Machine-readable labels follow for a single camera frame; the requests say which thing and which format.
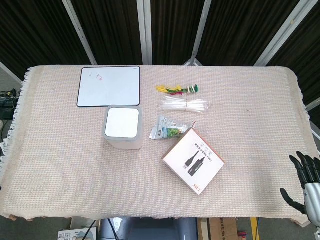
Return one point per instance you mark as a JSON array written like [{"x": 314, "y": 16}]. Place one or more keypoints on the brown cardboard box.
[{"x": 222, "y": 228}]

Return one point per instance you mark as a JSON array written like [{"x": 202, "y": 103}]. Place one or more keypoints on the small white whiteboard black frame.
[{"x": 109, "y": 86}]

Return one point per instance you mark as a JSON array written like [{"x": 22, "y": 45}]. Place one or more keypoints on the white square lidded bin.
[{"x": 123, "y": 127}]

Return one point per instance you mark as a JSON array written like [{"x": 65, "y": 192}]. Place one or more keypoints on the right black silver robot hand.
[{"x": 308, "y": 172}]

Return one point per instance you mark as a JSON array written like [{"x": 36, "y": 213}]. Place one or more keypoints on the beige woven tablecloth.
[{"x": 160, "y": 150}]

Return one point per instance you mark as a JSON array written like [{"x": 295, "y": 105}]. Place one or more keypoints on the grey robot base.
[{"x": 147, "y": 228}]

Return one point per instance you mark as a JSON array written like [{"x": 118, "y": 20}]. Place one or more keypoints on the printed book with portrait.
[{"x": 77, "y": 234}]

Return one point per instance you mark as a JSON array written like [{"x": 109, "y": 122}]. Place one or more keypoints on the bundle of clear straws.
[{"x": 185, "y": 105}]

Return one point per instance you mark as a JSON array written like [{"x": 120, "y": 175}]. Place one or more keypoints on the bundle of colourful feather picks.
[{"x": 178, "y": 89}]

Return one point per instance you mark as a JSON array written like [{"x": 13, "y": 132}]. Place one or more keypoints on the green white snack packet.
[{"x": 168, "y": 127}]

